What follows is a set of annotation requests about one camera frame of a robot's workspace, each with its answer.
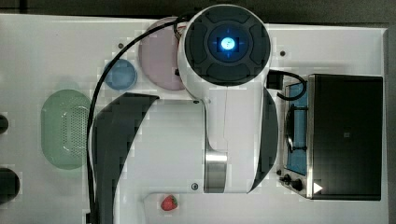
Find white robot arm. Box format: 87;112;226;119
89;5;277;224

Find pink round plate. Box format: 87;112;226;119
138;25;185;91

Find blue small bowl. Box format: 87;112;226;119
105;59;137;91

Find red toy strawberry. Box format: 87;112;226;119
161;195;178;212

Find green oval colander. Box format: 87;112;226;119
40;90;91;170

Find black toaster oven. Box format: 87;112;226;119
276;74;383;201

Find black round pot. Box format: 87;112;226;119
0;115;9;134

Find black round container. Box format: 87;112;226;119
0;168;21;204

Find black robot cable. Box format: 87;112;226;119
86;11;308;224

